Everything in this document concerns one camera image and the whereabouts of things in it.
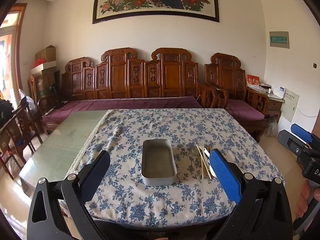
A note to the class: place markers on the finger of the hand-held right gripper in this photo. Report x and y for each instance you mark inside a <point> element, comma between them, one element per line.
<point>287,140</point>
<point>301,132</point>

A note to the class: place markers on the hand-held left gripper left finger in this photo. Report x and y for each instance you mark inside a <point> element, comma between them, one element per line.
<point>96,175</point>

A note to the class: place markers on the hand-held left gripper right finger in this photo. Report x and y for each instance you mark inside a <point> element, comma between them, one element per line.
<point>225,175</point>

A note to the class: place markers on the wooden chopstick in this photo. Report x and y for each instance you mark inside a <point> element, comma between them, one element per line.
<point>206,167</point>
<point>201,167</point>

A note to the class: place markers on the rectangular metal tray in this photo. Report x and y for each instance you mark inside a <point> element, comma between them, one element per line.
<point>158,163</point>

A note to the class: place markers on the person's right hand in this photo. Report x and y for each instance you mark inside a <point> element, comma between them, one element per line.
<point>306,197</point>

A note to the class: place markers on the wooden side table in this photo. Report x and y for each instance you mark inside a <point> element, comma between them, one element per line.
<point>275,105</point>

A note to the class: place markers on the blue floral tablecloth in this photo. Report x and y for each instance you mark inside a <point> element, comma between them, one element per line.
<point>125,135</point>

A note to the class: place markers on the red card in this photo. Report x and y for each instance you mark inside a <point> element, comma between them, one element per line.
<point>253,80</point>

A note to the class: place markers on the dark wooden chair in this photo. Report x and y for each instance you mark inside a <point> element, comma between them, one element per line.
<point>17,135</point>

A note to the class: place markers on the carved wooden armchair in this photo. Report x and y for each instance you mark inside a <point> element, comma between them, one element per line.
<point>226,76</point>

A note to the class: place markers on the black desk lamp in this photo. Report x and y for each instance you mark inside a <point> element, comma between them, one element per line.
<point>53,90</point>

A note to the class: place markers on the black bag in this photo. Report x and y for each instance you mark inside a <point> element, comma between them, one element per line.
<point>5,112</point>

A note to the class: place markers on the carved wooden sofa bench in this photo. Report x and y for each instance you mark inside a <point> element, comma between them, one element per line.
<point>170,76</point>

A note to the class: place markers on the white flat box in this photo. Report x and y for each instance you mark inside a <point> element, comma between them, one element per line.
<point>46,67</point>

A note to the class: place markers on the brown cardboard box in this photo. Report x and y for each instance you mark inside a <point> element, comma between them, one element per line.
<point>47,53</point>

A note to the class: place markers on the white wall panel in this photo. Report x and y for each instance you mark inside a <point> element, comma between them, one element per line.
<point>290,105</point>

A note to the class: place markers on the green wall box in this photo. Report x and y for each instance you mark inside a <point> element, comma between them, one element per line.
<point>279,40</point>

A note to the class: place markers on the wooden door frame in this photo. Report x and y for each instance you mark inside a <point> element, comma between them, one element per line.
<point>18,55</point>

